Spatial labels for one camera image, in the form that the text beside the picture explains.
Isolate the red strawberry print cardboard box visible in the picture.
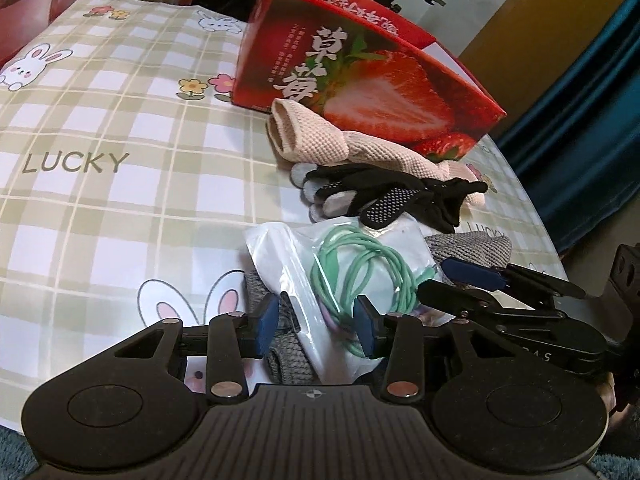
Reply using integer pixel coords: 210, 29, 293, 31
231, 0, 507, 163

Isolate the green checked rabbit tablecloth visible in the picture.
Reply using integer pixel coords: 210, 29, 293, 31
0, 0, 571, 433

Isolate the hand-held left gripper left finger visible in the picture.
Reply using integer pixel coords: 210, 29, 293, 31
115, 292, 281, 401

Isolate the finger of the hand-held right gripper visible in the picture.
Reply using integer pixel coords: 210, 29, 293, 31
442, 257, 586, 298
417, 280, 566, 321

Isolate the grey knit cloth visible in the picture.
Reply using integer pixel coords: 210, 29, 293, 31
243, 232, 514, 386

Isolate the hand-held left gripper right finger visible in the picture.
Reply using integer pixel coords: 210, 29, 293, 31
352, 295, 488, 401

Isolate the clear bag with green cable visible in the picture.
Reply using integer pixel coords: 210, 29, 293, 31
244, 222, 443, 386

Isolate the yellow wooden door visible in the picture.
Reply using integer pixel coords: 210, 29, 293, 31
457, 0, 636, 76

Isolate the dark blue curtain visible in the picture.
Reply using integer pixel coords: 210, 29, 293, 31
495, 0, 640, 256

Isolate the beige knit cloth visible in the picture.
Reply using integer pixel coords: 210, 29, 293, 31
269, 99, 488, 207

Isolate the black dotted knit glove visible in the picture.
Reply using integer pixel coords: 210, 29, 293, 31
417, 177, 488, 235
290, 162, 431, 228

